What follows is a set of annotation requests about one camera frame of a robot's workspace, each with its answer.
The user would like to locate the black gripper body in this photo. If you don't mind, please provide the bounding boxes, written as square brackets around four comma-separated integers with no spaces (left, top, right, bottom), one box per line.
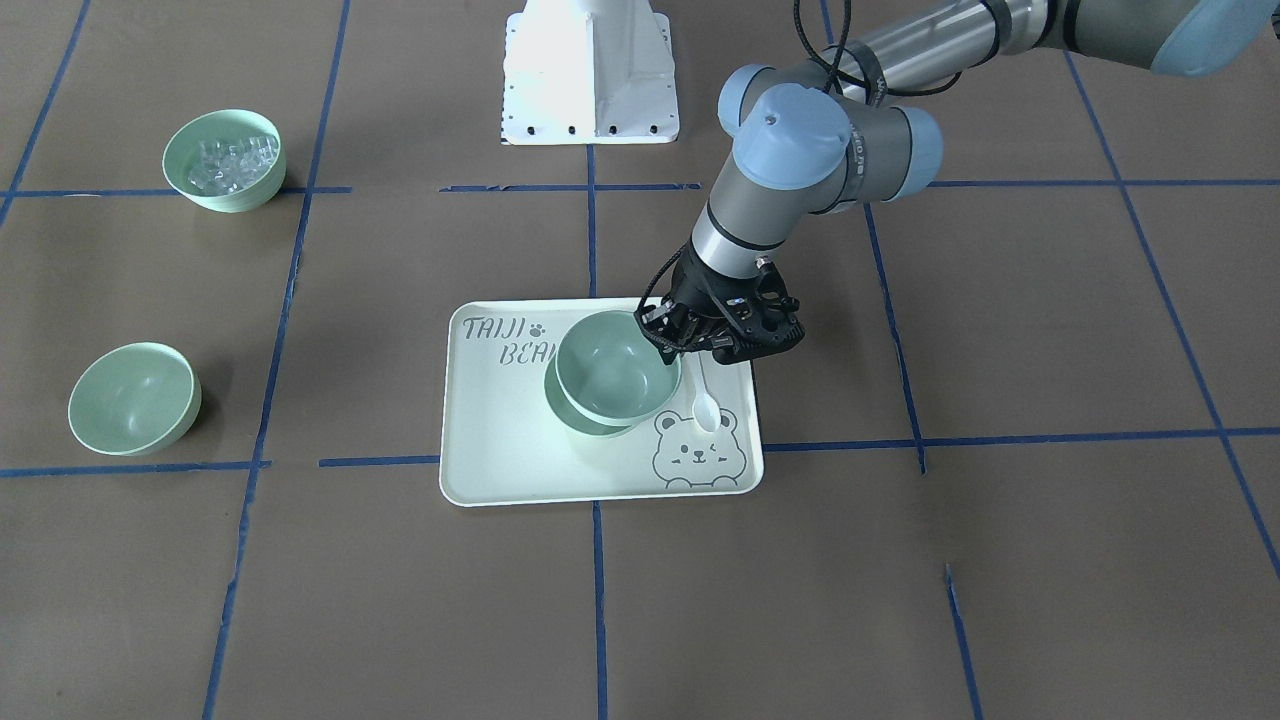
[640,243,805,363]

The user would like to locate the green bowl front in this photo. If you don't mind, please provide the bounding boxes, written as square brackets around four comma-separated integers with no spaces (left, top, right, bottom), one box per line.
[67,342,204,457]

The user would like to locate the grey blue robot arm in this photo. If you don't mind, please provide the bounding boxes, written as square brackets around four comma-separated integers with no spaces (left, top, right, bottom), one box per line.
[634,1,1275,365]

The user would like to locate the white plastic spoon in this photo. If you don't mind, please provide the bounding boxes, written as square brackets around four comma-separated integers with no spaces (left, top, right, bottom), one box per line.
[687,354,721,434]

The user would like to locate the green bowl on tray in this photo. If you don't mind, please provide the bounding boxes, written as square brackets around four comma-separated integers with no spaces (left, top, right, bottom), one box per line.
[543,364,637,438]

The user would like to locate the pale green serving tray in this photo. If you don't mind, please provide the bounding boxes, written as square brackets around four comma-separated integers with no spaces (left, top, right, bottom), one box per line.
[440,299,764,506]

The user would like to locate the green bowl with ice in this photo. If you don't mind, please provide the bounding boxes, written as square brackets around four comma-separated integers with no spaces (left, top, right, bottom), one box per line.
[163,109,287,213]

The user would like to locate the clear ice cubes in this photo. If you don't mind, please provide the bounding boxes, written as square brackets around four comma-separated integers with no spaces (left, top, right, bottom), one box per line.
[187,135,280,196]

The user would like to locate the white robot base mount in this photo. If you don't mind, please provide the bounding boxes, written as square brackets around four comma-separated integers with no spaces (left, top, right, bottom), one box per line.
[500,1,681,146]

